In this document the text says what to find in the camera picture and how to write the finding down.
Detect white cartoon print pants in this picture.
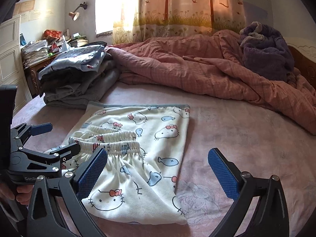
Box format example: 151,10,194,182
44,101,191,225

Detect person's left hand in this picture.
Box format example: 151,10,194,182
0,181,34,205

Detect pink bed sheet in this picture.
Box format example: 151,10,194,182
11,81,316,237

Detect grey folded garment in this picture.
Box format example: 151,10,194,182
43,67,120,110

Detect white cabinet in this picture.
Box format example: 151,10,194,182
0,16,32,114

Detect black folded garment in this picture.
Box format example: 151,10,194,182
39,41,113,96

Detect cluttered wooden desk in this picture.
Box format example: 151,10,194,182
24,54,57,98

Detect stack of papers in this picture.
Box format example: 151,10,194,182
21,40,49,68

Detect red box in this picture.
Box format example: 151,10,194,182
42,29,62,39

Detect pink plaid quilt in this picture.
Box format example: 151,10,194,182
107,30,315,134

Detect purple fleece garment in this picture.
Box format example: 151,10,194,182
239,22,295,82

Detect white wooden headboard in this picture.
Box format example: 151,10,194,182
284,37,315,86

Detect tree print curtain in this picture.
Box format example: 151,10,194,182
113,0,246,44

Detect wall mounted lamp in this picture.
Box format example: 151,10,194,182
68,2,88,21

